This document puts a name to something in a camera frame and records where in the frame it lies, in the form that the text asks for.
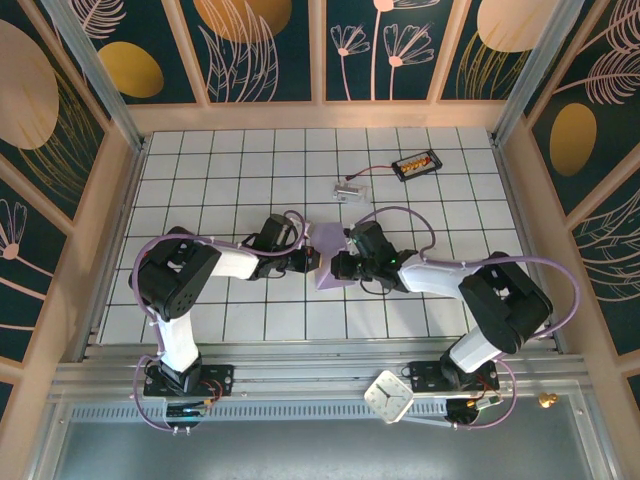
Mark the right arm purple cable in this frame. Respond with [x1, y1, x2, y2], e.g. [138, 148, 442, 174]
[349, 207, 581, 431]

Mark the right base controller board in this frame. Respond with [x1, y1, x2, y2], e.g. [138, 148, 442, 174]
[446, 394, 505, 426]

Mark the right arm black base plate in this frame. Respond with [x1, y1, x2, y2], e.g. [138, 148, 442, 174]
[408, 360, 500, 394]

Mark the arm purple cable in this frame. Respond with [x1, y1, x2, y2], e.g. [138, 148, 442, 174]
[349, 207, 581, 431]
[130, 210, 314, 434]

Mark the aluminium table frame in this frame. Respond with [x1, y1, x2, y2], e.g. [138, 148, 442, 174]
[49, 132, 591, 401]

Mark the red wire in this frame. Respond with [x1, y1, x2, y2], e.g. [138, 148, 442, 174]
[346, 164, 396, 182]

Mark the left base controller board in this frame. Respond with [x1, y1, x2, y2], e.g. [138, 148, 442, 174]
[164, 397, 211, 421]

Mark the black board with yellow connectors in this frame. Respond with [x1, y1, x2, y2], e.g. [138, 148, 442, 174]
[391, 149, 442, 183]

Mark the white square clock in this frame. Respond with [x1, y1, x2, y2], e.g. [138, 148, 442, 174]
[363, 369, 416, 425]

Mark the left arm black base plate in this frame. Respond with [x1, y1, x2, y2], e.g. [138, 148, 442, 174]
[143, 364, 235, 399]

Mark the purple paper sheet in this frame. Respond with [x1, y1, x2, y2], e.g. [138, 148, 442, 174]
[310, 223, 359, 292]

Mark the base controller board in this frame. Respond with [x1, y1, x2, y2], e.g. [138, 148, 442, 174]
[164, 397, 211, 421]
[446, 394, 505, 426]

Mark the slotted grey cable duct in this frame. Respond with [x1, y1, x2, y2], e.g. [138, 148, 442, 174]
[67, 399, 451, 425]

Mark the aluminium corner post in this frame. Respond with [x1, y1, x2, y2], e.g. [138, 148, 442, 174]
[491, 0, 587, 147]
[39, 0, 147, 152]

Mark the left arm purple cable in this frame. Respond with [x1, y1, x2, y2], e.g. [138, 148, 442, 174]
[130, 210, 314, 434]

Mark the clear plastic metal part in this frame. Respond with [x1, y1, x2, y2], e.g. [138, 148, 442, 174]
[329, 180, 372, 205]

